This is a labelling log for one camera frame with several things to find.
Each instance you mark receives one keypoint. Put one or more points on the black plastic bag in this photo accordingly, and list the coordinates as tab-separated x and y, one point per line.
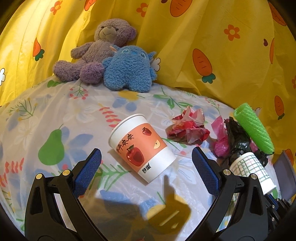
240	143

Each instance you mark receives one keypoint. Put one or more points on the pink plastic bag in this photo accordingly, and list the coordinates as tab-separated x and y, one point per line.
221	146

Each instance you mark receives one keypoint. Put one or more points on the green foam net sleeve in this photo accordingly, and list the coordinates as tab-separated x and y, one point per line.
250	122

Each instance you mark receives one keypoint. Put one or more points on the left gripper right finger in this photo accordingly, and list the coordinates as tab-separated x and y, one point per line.
249	221

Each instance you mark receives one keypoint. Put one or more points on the blue plush monster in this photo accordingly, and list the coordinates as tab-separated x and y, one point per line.
129	68

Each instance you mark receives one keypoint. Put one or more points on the purple teddy bear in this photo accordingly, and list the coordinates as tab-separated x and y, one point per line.
88	66

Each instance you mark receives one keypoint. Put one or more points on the green grid paper cup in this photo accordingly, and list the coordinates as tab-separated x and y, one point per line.
248	164

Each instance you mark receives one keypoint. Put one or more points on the apple print paper cup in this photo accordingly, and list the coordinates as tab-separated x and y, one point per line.
140	146

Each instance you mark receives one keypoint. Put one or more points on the red white plastic bag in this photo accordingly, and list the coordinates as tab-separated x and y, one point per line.
188	127

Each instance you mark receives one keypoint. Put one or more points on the yellow carrot print curtain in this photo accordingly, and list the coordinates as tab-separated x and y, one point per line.
232	51

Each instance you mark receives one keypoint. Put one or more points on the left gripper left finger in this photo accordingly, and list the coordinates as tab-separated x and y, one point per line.
43	220

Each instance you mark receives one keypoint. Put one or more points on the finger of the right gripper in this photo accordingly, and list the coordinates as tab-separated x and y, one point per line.
276	210

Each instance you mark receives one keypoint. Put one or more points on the grey plastic trash bin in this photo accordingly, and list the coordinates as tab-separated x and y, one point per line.
285	176

